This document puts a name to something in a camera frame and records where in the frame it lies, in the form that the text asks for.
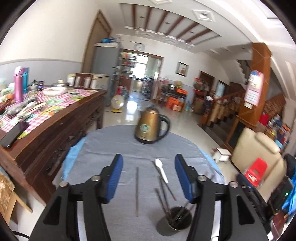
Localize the white plastic spoon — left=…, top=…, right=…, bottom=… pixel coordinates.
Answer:
left=154, top=159, right=169, bottom=184

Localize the bronze electric kettle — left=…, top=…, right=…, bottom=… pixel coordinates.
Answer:
left=134, top=104, right=171, bottom=144

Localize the framed wall picture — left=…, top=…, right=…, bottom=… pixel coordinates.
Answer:
left=176, top=62, right=189, bottom=77

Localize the carved wooden sideboard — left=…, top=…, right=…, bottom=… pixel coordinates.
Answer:
left=1, top=90, right=106, bottom=205

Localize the black smartphone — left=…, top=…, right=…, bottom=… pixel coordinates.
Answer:
left=1, top=121, right=29, bottom=149

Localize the wooden stair railing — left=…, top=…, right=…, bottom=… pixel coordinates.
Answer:
left=198, top=90, right=245, bottom=128

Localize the round wall clock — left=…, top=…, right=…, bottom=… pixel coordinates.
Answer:
left=133, top=43, right=145, bottom=52

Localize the red plastic child chair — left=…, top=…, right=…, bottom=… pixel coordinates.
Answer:
left=244, top=158, right=267, bottom=187

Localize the grey refrigerator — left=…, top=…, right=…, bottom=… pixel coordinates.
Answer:
left=91, top=43, right=122, bottom=106

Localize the dark wooden side table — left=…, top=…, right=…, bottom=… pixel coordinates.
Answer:
left=161, top=86, right=188, bottom=108

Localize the beige sofa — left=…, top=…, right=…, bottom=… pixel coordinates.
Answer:
left=231, top=128, right=287, bottom=200

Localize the grey tablecloth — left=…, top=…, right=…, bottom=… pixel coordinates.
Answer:
left=62, top=125, right=225, bottom=240

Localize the small white stool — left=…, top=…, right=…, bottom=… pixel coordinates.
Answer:
left=212, top=148, right=232, bottom=164

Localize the small white electric fan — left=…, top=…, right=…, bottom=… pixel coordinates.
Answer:
left=111, top=95, right=125, bottom=113

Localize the black utensil holder cup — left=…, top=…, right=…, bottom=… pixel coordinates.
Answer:
left=156, top=206, right=193, bottom=237

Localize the wall calendar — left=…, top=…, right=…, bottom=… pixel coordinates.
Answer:
left=244, top=70, right=264, bottom=109

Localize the purple thermos bottle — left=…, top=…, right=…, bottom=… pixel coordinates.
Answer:
left=14, top=66, right=24, bottom=103

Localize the blue thermos bottle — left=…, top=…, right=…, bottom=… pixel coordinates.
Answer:
left=23, top=67, right=29, bottom=93

